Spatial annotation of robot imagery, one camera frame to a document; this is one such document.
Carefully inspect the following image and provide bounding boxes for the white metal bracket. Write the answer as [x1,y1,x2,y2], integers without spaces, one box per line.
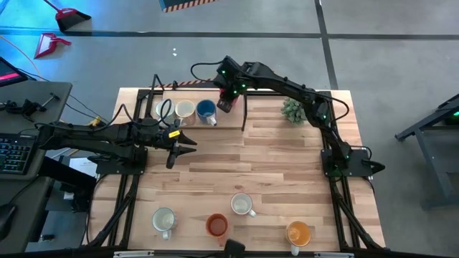
[313,252,356,258]
[113,250,155,258]

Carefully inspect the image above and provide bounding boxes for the orange faceted mug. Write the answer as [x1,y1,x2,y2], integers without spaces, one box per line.
[205,213,230,248]

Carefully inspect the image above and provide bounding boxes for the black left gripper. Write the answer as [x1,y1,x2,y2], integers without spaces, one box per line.
[159,121,198,169]

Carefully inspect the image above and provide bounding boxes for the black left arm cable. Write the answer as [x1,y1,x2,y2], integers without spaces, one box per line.
[156,97,174,127]

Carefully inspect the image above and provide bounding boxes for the dark metal stand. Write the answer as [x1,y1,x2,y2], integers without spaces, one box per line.
[394,92,459,211]

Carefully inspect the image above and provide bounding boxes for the green plant in patterned pot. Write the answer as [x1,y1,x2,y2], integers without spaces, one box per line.
[280,97,307,125]

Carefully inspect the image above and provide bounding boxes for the black frame strut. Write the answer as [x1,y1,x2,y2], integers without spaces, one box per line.
[146,73,161,121]

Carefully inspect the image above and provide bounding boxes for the black screen pink glow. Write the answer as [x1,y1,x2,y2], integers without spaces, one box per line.
[0,56,29,88]

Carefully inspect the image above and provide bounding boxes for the white paper sheet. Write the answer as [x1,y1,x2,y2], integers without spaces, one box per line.
[69,156,98,178]

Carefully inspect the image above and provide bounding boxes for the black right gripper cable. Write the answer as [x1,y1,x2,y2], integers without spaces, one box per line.
[189,60,225,83]

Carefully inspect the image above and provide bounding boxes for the cream coloured mug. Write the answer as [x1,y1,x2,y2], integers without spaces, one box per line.
[174,99,197,126]

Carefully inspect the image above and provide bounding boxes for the red mug white handle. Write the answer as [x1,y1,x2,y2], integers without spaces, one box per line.
[218,88,240,113]

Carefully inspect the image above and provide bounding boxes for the black keyboard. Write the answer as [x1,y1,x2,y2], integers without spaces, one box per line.
[0,133,39,177]

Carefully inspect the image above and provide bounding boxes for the black metal rack frame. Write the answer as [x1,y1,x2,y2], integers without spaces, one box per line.
[161,90,249,132]

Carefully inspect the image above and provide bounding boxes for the yellow mug white handle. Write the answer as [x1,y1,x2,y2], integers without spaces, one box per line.
[285,221,312,257]

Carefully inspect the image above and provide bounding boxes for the white ceramic mug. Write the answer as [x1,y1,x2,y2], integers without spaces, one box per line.
[151,206,178,240]

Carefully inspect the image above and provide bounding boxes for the hazard striped strip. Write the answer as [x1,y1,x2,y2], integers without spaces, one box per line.
[157,79,216,89]

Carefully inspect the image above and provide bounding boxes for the grey diamond pattern mug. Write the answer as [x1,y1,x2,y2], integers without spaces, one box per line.
[229,192,257,219]

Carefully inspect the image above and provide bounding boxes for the grey desk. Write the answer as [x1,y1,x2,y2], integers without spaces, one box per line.
[0,80,74,254]

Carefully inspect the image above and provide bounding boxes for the teal patterned mug blue rim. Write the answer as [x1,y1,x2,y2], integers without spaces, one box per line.
[154,99,176,125]

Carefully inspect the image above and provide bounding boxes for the blue and white mug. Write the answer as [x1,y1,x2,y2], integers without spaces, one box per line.
[196,99,219,127]

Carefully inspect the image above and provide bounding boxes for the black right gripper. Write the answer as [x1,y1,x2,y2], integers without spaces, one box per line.
[214,55,248,114]

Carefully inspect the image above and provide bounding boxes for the black clamp tool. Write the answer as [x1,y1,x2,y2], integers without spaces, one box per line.
[0,92,61,116]

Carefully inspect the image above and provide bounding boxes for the black box hazard stripes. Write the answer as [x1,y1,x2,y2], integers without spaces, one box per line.
[158,0,220,14]

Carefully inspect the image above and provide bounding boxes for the black computer mouse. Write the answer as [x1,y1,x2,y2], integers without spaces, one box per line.
[0,203,18,242]

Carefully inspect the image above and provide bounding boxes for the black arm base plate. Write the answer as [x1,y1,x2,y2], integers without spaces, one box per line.
[320,146,374,178]
[93,145,148,176]

